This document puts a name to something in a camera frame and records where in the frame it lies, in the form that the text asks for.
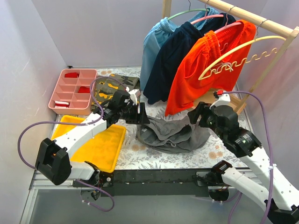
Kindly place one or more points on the camouflage shorts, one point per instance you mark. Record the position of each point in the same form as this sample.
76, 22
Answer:
105, 87

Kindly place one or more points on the cream yellow hanger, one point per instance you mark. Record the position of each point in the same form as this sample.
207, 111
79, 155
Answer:
233, 58

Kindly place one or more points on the navy blue shorts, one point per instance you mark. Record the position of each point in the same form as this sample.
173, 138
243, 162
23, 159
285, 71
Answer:
171, 55

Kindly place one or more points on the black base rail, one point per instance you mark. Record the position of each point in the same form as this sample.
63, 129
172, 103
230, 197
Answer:
161, 182

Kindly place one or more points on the pink hanger on navy shorts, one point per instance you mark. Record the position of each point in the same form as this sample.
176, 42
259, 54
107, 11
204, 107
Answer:
205, 17

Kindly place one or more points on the orange shorts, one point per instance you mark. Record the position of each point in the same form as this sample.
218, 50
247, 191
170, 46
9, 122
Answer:
186, 87

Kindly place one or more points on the light blue shorts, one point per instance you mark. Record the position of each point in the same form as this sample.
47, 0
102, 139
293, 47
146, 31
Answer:
159, 34

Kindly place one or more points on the red sock middle compartment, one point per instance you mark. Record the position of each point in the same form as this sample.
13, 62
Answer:
84, 89

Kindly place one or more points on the red white striped sock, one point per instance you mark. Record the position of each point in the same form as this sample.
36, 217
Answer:
61, 104

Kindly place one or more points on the green hanger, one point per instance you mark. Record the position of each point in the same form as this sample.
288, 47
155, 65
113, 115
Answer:
188, 11

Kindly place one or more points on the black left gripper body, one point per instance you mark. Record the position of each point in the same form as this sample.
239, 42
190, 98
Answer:
142, 114

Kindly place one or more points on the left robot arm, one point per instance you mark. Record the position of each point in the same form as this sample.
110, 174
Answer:
53, 159

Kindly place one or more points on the red sock back compartment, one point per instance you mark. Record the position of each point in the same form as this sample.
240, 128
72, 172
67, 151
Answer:
71, 75

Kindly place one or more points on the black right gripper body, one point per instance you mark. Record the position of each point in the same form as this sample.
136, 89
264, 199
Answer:
199, 115

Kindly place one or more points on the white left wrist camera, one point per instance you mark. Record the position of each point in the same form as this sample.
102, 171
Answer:
135, 95

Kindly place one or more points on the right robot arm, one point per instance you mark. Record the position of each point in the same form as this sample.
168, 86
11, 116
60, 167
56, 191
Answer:
275, 194

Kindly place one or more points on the red sock compartment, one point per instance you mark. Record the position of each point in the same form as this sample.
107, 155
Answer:
71, 75
84, 89

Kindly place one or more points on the pink divided organizer box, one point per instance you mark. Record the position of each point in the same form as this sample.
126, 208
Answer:
66, 90

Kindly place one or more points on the yellow plastic tray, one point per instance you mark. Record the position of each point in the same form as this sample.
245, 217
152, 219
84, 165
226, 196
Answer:
89, 141

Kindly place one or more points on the pink hanger on orange shorts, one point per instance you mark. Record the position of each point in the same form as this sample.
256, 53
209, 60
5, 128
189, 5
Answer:
228, 25

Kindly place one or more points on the grey shorts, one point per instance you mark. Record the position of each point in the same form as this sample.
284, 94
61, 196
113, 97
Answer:
172, 137

